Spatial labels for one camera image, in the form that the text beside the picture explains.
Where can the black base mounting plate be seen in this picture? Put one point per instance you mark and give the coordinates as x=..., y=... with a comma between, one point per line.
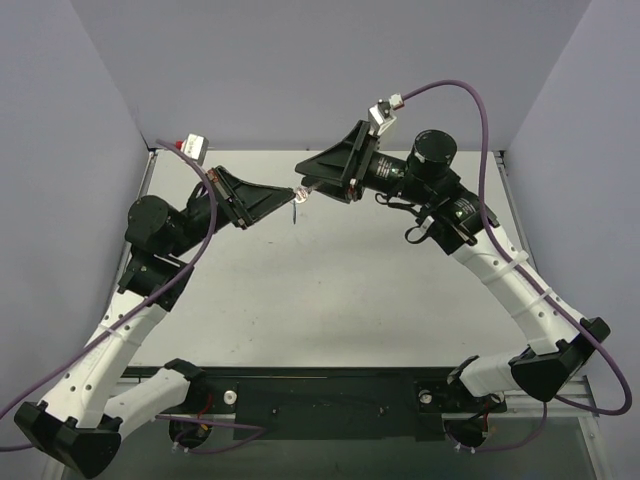
x=364, y=403

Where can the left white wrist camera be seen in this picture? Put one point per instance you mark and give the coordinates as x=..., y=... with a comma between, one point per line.
x=194, y=146

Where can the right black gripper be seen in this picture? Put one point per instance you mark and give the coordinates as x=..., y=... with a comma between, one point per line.
x=358, y=160

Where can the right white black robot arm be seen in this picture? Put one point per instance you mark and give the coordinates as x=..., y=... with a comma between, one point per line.
x=559, y=339

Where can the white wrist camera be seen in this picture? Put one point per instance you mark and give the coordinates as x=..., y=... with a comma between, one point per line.
x=194, y=146
x=382, y=115

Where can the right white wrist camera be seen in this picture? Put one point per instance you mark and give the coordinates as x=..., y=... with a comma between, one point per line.
x=382, y=115

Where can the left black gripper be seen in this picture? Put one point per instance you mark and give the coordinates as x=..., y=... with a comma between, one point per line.
x=226, y=198

